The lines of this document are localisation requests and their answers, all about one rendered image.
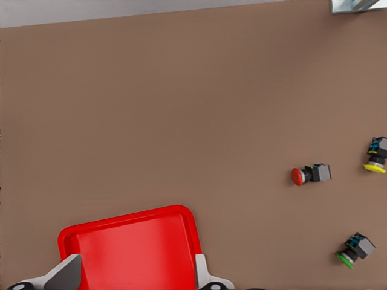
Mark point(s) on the silver frame post foot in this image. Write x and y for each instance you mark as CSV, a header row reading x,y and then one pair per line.
x,y
353,6

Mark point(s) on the red push-button switch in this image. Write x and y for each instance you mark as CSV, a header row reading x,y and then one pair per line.
x,y
311,174

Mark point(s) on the yellow push-button switch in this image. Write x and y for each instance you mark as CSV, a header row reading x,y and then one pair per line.
x,y
376,155

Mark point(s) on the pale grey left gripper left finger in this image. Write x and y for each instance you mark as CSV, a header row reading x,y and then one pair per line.
x,y
62,273

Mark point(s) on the green push-button switch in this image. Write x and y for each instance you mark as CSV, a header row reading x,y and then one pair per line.
x,y
356,250

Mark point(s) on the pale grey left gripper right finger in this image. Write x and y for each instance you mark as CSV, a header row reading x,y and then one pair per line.
x,y
203,273

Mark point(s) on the red plastic tray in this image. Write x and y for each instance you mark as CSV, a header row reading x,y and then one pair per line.
x,y
136,250

